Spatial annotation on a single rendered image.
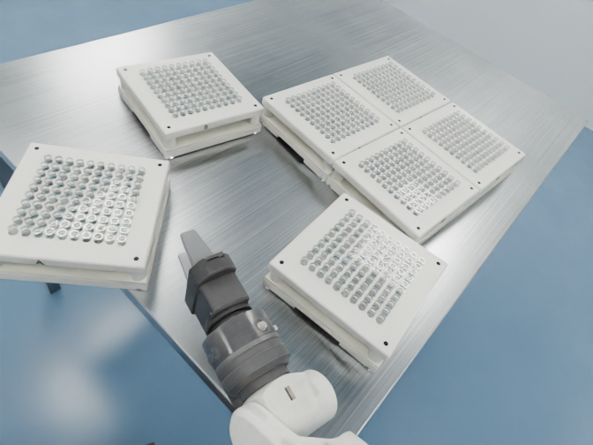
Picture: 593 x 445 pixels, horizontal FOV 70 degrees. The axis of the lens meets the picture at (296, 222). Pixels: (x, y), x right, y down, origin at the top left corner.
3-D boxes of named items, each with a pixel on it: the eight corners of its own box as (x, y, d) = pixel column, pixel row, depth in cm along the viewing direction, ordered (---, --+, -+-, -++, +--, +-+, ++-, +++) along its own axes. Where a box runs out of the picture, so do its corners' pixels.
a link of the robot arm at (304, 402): (235, 351, 47) (289, 450, 42) (301, 322, 54) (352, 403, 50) (197, 393, 53) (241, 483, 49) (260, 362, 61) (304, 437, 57)
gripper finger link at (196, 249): (197, 230, 58) (218, 266, 56) (175, 237, 57) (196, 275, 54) (198, 222, 57) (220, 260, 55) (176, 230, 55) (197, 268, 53)
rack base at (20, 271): (170, 185, 87) (169, 177, 85) (146, 290, 71) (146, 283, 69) (39, 169, 82) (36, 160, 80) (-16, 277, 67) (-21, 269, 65)
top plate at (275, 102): (330, 79, 116) (332, 72, 114) (396, 132, 107) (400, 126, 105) (260, 103, 102) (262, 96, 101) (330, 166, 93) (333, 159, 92)
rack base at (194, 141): (210, 75, 113) (210, 67, 112) (260, 131, 103) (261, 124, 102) (118, 93, 101) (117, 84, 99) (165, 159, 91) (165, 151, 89)
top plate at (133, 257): (169, 167, 83) (169, 160, 81) (145, 275, 67) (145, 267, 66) (33, 149, 78) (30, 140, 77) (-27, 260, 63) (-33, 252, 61)
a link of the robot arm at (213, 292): (175, 267, 50) (222, 358, 45) (246, 240, 55) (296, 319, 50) (171, 312, 59) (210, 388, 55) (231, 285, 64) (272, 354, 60)
